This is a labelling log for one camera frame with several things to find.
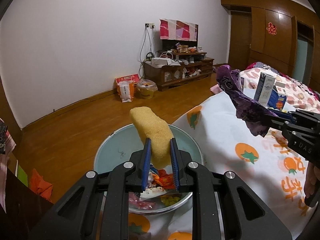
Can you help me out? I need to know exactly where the purple foil wrapper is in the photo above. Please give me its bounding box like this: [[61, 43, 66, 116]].
[[216, 65, 275, 137]]

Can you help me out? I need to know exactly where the red plastic bag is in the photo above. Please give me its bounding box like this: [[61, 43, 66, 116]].
[[152, 169, 176, 190]]

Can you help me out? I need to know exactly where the yellow sponge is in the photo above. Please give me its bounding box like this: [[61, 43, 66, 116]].
[[129, 106, 174, 170]]

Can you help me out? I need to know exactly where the person right hand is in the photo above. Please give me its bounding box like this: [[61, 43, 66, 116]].
[[304, 162, 317, 198]]

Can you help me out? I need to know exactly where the blue juice carton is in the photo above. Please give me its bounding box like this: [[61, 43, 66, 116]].
[[267, 86, 287, 110]]

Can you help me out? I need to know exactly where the pink spotted quilt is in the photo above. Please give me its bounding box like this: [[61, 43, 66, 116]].
[[209, 61, 320, 111]]

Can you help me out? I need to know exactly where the tall white milk carton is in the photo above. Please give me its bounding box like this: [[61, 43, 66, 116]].
[[254, 73, 276, 107]]

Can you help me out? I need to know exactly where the orange cloth on floor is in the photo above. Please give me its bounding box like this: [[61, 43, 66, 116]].
[[29, 168, 53, 202]]

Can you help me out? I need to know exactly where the white orange-print bed sheet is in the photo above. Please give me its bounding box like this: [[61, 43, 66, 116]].
[[127, 88, 313, 240]]

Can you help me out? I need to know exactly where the cream orange snack wrapper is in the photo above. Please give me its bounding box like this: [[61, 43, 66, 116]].
[[139, 186, 168, 200]]

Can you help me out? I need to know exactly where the red wedding door sticker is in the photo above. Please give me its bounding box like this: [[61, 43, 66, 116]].
[[266, 22, 277, 35]]

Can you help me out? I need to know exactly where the brown wooden wardrobe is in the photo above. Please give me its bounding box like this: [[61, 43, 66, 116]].
[[221, 0, 319, 90]]

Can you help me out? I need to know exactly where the striped red white cloth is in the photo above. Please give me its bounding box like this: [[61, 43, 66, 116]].
[[0, 119, 16, 212]]

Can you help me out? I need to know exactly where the brown wooden TV cabinet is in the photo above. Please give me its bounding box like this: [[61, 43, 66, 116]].
[[143, 52, 214, 91]]

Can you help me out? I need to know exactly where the white box on cabinet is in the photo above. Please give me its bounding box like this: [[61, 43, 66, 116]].
[[151, 57, 171, 68]]

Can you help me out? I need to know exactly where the clear plastic tub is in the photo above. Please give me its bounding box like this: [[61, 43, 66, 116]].
[[137, 80, 158, 99]]

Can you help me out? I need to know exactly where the television with pink cloth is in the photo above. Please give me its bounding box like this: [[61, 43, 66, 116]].
[[159, 19, 199, 50]]

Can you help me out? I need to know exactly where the red orange paper bag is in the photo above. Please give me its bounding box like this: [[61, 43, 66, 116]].
[[115, 74, 140, 102]]

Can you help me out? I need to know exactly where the wall power socket with cables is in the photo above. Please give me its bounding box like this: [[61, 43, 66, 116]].
[[138, 23, 155, 79]]

